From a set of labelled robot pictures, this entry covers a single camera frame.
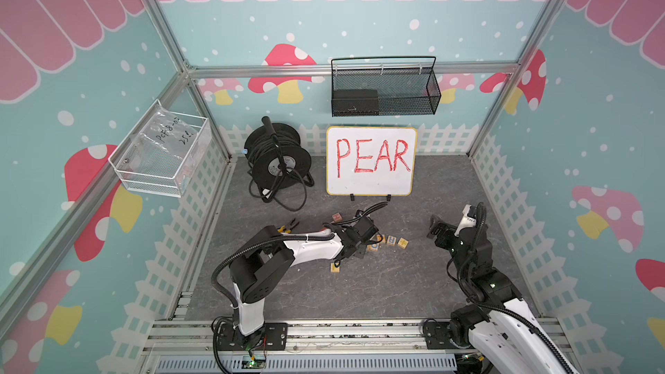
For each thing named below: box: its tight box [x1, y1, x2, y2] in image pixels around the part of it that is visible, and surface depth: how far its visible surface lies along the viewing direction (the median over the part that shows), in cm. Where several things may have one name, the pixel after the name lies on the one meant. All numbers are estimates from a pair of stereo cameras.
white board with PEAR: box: [325, 126, 419, 196], surface depth 102 cm
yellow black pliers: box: [277, 218, 300, 234], surface depth 98 cm
